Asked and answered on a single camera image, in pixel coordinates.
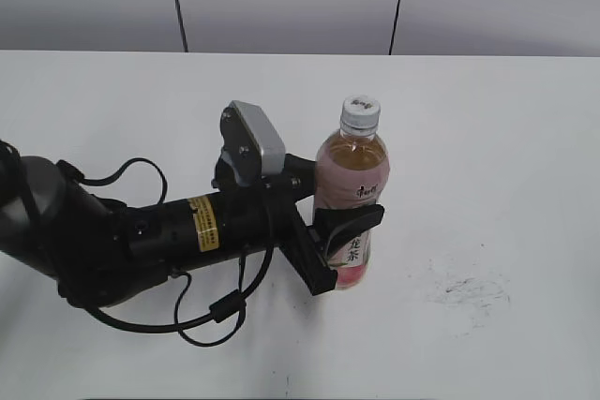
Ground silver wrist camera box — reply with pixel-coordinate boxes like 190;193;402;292
219;100;286;186

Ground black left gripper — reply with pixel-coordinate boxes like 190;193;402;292
125;154;384;296

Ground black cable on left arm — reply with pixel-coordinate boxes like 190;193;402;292
55;157;276;348

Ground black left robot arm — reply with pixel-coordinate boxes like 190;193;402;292
1;155;384;307

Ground white bottle cap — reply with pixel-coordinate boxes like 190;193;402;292
340;95;381;130

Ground oolong tea bottle pink label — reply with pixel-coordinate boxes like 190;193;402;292
313;118;390;290

